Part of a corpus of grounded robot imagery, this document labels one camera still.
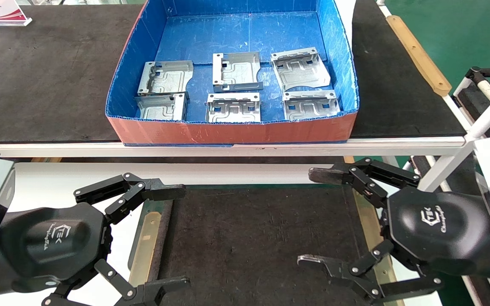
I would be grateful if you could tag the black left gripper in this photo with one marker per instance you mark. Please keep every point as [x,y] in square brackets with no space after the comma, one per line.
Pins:
[45,242]

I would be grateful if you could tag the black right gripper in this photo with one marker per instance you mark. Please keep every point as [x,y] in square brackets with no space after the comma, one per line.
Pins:
[440,229]

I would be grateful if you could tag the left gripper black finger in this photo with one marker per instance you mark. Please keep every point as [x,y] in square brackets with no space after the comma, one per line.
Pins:
[164,192]

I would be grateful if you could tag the silver stamped metal bracket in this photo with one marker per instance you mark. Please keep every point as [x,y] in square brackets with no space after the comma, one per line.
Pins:
[168,78]
[238,72]
[160,109]
[311,108]
[302,72]
[232,110]

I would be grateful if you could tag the blue corrugated box orange side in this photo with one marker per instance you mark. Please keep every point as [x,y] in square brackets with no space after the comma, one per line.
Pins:
[228,29]

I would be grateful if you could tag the tan wooden edge strip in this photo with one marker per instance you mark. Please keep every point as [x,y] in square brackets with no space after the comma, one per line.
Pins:
[145,250]
[368,229]
[419,55]

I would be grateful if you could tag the dark green mat base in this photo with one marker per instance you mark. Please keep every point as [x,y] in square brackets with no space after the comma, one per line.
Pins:
[153,206]

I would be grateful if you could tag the dark brown edge strip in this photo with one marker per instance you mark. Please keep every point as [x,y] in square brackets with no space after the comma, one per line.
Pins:
[162,238]

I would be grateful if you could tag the black work mat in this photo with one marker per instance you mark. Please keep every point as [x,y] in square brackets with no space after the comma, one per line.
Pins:
[249,238]

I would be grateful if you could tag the black side table mat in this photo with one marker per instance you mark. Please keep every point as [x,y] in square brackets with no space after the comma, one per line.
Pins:
[470,102]

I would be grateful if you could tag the black pipe clamp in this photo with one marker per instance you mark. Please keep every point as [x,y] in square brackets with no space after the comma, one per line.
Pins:
[477,73]

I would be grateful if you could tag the white diagonal frame pipe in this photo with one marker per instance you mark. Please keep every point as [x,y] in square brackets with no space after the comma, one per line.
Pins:
[440,168]

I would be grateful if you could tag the long white table rail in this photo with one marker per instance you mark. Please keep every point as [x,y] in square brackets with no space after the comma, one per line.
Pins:
[58,150]

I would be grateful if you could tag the white table side rail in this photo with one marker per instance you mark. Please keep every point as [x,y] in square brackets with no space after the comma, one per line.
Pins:
[457,117]

